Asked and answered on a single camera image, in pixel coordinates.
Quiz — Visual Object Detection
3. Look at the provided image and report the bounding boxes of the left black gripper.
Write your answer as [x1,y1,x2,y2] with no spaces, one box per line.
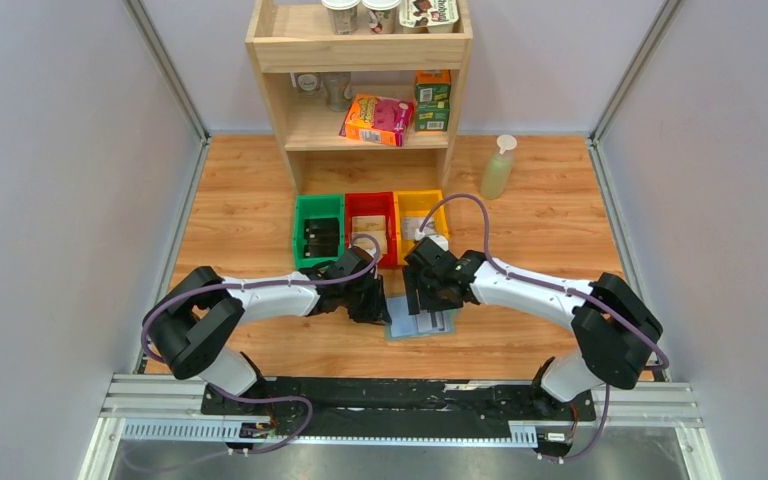
[342,273,394,326]

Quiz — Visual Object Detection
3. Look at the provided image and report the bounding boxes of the dark credit card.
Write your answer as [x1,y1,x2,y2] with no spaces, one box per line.
[416,312,448,334]

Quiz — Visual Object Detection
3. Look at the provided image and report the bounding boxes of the grey-green card holder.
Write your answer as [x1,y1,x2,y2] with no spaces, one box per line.
[386,296,460,341]

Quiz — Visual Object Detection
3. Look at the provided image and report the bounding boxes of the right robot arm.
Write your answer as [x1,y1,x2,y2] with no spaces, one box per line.
[403,237,663,419]

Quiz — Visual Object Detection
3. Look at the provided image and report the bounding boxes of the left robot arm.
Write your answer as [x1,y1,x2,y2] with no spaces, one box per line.
[141,247,392,415]

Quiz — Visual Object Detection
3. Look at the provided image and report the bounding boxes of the white card in yellow bin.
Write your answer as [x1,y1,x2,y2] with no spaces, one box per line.
[401,216,438,241]

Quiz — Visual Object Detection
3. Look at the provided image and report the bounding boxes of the tan cards in red bin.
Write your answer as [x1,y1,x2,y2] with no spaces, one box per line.
[350,215,388,256]

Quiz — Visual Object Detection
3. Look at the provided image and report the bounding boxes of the black cards in green bin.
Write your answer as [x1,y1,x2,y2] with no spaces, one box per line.
[302,217,343,258]

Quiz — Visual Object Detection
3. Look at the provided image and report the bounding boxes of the yellow plastic bin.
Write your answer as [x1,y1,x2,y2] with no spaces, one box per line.
[393,190,450,266]

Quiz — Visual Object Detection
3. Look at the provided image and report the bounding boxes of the red plastic bin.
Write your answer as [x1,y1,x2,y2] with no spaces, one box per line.
[344,192,398,268]

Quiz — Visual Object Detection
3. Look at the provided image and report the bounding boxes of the green plastic bin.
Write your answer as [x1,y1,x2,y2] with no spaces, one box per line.
[292,194,345,270]

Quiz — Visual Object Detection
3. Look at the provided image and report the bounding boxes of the green soap bottle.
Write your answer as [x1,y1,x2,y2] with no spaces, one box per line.
[479,134,518,200]

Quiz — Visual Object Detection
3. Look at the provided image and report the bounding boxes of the orange pink snack box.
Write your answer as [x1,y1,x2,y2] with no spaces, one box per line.
[339,94,415,147]

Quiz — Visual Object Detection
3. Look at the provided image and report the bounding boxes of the green orange carton box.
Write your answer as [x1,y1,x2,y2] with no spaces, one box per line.
[414,70,451,132]

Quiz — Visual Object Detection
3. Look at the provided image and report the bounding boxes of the clear glass on shelf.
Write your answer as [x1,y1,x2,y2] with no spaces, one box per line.
[321,72,353,112]

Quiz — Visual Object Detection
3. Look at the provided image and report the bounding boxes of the glass jar on shelf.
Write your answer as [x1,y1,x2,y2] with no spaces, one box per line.
[292,72,322,97]

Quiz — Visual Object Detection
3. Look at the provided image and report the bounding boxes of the chocolate pudding pack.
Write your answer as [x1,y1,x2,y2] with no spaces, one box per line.
[398,0,460,33]

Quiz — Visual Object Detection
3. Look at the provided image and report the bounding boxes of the wooden shelf unit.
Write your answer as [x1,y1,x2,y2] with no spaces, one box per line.
[245,1,474,193]

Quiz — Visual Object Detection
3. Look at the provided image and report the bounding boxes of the middle yogurt cup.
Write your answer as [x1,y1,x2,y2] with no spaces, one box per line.
[361,0,401,34]

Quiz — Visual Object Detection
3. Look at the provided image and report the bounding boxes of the yogurt cup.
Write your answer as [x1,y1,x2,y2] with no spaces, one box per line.
[361,0,401,34]
[321,0,360,35]

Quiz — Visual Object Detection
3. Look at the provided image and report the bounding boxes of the left yogurt cup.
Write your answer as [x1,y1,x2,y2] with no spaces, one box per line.
[321,0,360,35]

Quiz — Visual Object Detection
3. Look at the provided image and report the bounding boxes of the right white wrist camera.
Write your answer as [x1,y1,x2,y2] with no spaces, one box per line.
[414,229,449,251]

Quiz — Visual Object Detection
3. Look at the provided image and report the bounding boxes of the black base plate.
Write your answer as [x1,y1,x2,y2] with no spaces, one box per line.
[200,377,597,438]

